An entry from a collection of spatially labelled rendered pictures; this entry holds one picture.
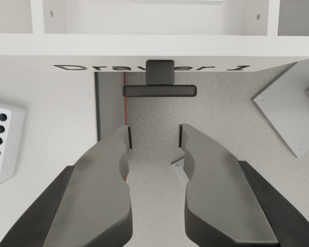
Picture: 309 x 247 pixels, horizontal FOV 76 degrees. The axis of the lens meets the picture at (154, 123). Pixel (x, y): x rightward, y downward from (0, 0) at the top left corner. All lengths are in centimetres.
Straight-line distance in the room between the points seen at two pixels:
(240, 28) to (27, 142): 38
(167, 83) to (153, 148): 96
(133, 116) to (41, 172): 77
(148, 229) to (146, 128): 62
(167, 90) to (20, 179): 32
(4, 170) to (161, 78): 30
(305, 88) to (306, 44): 116
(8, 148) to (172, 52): 30
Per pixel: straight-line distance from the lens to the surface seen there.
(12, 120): 38
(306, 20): 64
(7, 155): 40
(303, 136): 142
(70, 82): 37
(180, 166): 118
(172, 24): 29
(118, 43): 19
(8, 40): 22
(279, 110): 131
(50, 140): 39
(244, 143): 128
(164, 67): 20
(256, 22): 28
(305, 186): 158
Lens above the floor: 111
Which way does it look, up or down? 82 degrees down
